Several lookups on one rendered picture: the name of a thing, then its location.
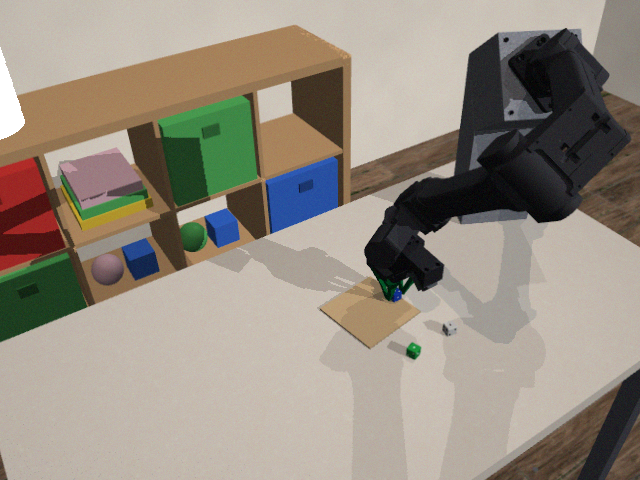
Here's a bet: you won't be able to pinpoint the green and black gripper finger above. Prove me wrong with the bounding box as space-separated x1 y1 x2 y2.
371 268 399 301
398 277 414 294

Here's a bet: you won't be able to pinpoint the grey die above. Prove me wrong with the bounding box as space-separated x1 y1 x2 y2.
443 321 457 336

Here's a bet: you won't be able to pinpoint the tan flat mat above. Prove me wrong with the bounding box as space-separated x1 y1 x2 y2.
320 276 421 349

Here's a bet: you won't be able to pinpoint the blue dice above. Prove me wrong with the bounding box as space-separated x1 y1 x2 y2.
391 288 402 302

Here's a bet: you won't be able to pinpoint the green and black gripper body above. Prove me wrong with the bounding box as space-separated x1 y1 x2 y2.
366 239 414 283

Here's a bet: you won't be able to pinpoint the green die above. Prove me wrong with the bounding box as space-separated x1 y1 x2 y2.
406 342 421 360

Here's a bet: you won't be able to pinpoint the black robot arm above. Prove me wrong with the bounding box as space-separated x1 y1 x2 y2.
364 28 631 292

